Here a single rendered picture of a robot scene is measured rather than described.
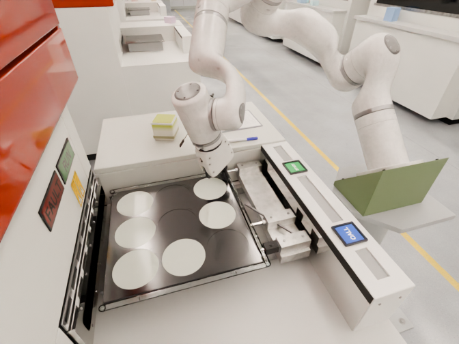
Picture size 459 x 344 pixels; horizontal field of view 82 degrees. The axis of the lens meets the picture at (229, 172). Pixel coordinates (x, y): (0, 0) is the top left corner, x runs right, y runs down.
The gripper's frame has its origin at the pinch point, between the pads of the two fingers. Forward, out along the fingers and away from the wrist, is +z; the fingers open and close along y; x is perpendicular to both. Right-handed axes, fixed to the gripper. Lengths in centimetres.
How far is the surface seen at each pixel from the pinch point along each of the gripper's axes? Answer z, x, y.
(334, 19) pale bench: 159, 151, 395
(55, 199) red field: -30.7, 2.7, -33.9
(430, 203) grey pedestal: 24, -53, 37
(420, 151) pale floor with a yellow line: 169, -41, 194
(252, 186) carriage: 5.6, -8.0, 3.5
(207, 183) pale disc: 0.3, 2.1, -5.2
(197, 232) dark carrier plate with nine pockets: -4.9, -9.9, -19.6
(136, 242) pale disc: -9.0, -0.9, -31.0
